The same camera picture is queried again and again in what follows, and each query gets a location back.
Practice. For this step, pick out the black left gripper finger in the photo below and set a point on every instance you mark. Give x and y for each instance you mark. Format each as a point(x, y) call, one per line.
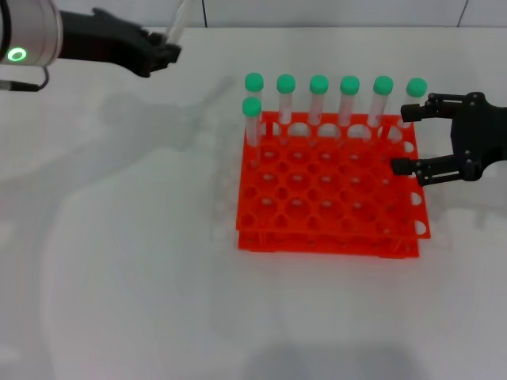
point(166, 57)
point(156, 39)

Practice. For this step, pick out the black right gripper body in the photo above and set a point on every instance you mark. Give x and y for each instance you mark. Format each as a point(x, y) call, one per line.
point(479, 134)

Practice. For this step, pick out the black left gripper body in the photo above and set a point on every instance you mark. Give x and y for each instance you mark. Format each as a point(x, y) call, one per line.
point(107, 39)

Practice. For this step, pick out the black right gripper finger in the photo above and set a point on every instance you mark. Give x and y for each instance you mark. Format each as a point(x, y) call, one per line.
point(416, 111)
point(435, 170)

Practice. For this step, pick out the clear test tube green cap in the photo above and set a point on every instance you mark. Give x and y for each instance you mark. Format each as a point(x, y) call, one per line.
point(285, 83)
point(178, 21)
point(252, 107)
point(416, 87)
point(254, 82)
point(349, 84)
point(383, 85)
point(319, 84)

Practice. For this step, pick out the orange test tube rack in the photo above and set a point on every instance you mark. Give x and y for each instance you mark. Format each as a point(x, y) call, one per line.
point(317, 190)

